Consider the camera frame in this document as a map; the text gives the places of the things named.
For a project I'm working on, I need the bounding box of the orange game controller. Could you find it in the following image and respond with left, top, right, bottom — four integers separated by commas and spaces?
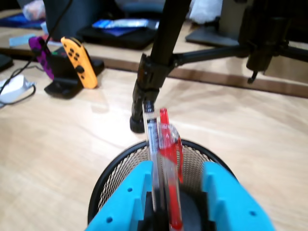
60, 36, 99, 89

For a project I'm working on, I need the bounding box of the clear stick pen black cap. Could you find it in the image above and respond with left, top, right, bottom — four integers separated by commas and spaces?
143, 101, 167, 212

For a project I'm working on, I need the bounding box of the light blue paper slip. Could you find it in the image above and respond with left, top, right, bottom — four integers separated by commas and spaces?
9, 33, 37, 46

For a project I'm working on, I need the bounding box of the black flat tray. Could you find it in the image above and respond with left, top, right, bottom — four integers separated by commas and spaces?
77, 25, 157, 50

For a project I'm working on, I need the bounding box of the grey monitor stand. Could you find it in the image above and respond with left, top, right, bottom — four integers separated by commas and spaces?
185, 0, 251, 48

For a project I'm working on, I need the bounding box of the black controller charging stand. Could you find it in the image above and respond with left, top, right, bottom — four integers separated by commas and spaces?
44, 47, 105, 99

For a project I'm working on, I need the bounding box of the red retractable gel pen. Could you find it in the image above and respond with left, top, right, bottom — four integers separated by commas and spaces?
157, 108, 185, 231

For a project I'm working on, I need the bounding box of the dark blue book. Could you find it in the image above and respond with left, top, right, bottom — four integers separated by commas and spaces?
0, 13, 46, 29

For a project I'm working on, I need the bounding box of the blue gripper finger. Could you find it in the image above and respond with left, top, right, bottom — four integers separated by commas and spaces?
85, 161, 154, 231
202, 161, 276, 231

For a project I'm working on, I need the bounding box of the black mesh pen holder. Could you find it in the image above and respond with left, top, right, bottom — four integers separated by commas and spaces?
88, 139, 239, 231

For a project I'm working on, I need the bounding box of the black camera tripod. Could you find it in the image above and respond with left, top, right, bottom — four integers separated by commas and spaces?
129, 0, 308, 134

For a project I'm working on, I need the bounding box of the blue plastic packet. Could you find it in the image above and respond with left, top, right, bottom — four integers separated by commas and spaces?
92, 18, 159, 37

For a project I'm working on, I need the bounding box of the purple game controller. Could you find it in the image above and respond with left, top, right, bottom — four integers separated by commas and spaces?
28, 36, 55, 80

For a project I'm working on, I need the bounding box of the white adapter with cable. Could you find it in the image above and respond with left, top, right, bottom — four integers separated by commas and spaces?
0, 74, 37, 103

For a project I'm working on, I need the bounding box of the pink white plastic bag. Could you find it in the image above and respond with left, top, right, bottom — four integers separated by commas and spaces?
23, 0, 46, 20

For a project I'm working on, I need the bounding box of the thin black cable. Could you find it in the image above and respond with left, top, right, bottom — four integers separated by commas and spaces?
0, 0, 74, 106

